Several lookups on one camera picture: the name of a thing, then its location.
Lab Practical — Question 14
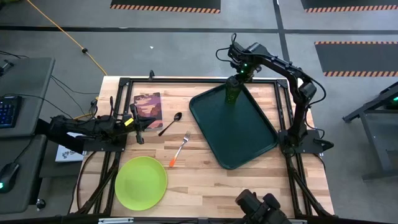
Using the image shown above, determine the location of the hazard-striped black floor mat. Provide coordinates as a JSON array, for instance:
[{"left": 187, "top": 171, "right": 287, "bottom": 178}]
[
  {"left": 314, "top": 40, "right": 398, "bottom": 78},
  {"left": 300, "top": 0, "right": 398, "bottom": 14},
  {"left": 109, "top": 0, "right": 222, "bottom": 14}
]

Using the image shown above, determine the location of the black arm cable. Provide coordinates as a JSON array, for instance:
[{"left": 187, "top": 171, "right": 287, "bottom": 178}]
[{"left": 215, "top": 32, "right": 238, "bottom": 63}]

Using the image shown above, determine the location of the purple cover book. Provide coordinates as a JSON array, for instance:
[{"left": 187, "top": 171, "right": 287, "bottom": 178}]
[{"left": 133, "top": 91, "right": 164, "bottom": 131}]

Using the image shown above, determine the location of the black spoon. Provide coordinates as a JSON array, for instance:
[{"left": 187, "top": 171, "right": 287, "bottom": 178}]
[{"left": 157, "top": 111, "right": 183, "bottom": 138}]

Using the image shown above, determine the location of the white booklet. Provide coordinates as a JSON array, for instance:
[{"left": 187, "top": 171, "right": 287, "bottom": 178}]
[{"left": 55, "top": 131, "right": 86, "bottom": 164}]

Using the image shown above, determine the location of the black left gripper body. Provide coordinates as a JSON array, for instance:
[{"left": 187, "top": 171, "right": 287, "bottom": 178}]
[{"left": 118, "top": 103, "right": 146, "bottom": 146}]

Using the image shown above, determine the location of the lime green plate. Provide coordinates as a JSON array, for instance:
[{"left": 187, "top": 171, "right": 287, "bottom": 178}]
[{"left": 114, "top": 156, "right": 169, "bottom": 212}]

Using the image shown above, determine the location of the grey desk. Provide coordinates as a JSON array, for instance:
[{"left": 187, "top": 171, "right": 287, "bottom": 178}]
[
  {"left": 0, "top": 56, "right": 57, "bottom": 138},
  {"left": 0, "top": 134, "right": 48, "bottom": 215}
]

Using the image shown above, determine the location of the orange-handled metal fork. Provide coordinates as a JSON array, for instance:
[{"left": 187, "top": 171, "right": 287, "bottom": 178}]
[{"left": 168, "top": 130, "right": 192, "bottom": 169}]

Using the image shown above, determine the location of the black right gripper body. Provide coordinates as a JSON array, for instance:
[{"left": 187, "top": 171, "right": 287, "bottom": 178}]
[{"left": 229, "top": 43, "right": 262, "bottom": 77}]

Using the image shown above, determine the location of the black computer mouse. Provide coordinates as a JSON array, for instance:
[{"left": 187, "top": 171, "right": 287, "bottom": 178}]
[{"left": 0, "top": 162, "right": 21, "bottom": 195}]

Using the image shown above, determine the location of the yellow cable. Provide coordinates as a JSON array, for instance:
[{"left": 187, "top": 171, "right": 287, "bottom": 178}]
[{"left": 25, "top": 0, "right": 108, "bottom": 77}]

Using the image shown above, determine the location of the dark green tray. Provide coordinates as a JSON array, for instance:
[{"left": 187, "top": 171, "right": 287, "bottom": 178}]
[{"left": 188, "top": 82, "right": 279, "bottom": 170}]

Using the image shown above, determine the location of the dark metal table frame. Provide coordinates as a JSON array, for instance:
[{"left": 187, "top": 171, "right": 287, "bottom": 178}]
[{"left": 341, "top": 81, "right": 398, "bottom": 182}]

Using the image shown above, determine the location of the black backlit keyboard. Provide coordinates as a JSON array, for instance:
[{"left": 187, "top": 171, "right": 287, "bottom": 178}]
[{"left": 0, "top": 95, "right": 24, "bottom": 129}]

